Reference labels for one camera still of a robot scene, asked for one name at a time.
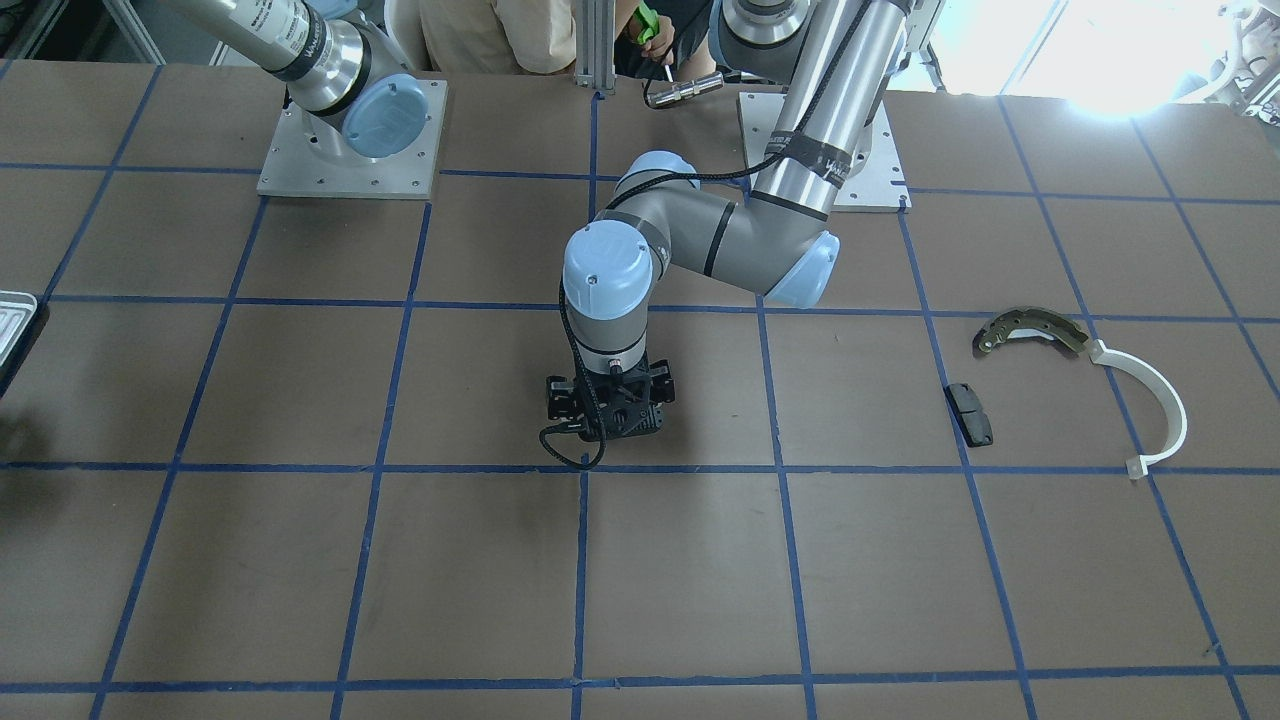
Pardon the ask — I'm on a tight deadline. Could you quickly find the metal cable connector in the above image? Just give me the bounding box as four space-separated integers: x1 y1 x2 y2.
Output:
644 72 724 110

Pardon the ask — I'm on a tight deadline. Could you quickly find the person in beige clothes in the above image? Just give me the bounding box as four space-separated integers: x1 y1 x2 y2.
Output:
416 1 577 76

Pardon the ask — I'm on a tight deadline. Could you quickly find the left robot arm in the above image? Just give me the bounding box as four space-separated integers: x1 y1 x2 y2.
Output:
547 1 913 442

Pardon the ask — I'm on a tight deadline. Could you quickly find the black brake pad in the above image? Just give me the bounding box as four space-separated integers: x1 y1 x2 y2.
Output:
943 383 995 448

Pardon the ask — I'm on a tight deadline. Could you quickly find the white curved plastic part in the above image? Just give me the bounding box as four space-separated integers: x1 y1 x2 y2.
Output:
1084 338 1189 480

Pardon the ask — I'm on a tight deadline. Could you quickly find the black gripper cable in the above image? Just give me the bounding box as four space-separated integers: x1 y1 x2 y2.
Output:
538 0 870 471

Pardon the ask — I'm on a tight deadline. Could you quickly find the aluminium frame post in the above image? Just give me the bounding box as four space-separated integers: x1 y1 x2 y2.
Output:
573 0 617 97

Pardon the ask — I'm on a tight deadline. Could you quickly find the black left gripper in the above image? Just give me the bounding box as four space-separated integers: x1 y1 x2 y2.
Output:
547 355 675 441

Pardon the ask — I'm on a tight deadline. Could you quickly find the olive metal brake shoe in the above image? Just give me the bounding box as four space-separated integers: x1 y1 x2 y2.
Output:
972 306 1091 354

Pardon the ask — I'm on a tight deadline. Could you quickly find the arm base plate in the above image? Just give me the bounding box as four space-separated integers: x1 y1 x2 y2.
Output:
257 79 449 200
739 92 911 213

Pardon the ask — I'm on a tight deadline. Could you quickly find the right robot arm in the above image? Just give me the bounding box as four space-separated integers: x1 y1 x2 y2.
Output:
172 1 429 158

